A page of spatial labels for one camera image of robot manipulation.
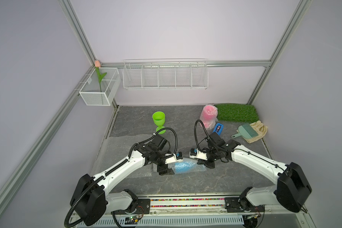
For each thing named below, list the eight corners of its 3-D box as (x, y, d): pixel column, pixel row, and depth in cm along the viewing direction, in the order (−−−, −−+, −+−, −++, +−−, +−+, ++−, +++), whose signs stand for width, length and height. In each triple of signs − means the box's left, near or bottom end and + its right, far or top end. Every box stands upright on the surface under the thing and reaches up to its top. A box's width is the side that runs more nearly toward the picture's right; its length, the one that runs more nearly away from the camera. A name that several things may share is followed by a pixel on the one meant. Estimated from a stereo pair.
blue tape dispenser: (211, 131, 105) (212, 129, 102) (215, 124, 109) (216, 121, 106) (220, 135, 103) (221, 132, 100) (223, 128, 107) (224, 125, 104)
